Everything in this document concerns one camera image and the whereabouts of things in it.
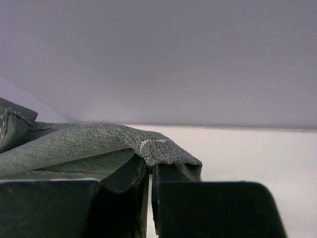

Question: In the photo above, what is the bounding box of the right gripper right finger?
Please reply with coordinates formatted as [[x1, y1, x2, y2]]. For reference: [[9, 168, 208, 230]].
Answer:
[[152, 165, 287, 238]]

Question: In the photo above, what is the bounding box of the grey cloth napkin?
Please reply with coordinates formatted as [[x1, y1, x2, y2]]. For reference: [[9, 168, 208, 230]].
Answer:
[[0, 99, 203, 180]]

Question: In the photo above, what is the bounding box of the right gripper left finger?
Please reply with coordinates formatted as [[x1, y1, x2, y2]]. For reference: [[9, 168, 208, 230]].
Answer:
[[0, 156, 149, 238]]

